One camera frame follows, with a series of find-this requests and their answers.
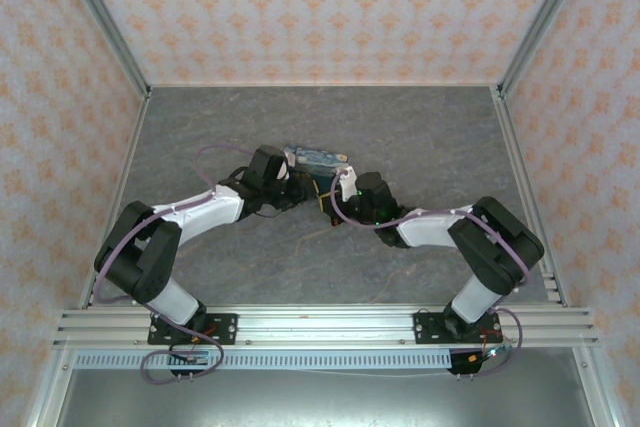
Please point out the small electronics board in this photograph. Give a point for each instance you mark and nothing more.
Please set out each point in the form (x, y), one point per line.
(487, 353)
(195, 358)

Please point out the small right electronics board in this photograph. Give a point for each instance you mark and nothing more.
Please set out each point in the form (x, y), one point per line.
(487, 353)

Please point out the aluminium table side rail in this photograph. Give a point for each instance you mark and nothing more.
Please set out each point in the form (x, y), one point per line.
(124, 172)
(521, 172)

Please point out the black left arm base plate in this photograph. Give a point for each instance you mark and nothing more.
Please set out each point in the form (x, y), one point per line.
(225, 329)

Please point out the aluminium table back rail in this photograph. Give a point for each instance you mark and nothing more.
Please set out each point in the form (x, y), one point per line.
(325, 84)

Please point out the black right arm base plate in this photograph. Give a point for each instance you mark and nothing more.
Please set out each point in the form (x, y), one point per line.
(425, 329)

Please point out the aluminium frame post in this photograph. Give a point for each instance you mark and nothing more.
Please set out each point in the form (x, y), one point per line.
(106, 17)
(544, 17)

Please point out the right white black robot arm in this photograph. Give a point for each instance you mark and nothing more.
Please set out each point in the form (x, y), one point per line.
(430, 227)

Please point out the small left electronics board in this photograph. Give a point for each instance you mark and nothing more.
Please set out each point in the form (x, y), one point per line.
(195, 358)

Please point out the starry night print tin box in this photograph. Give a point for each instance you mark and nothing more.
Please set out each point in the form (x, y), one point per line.
(315, 159)

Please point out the aluminium mounting rail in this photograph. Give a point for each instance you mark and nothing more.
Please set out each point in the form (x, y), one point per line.
(325, 327)

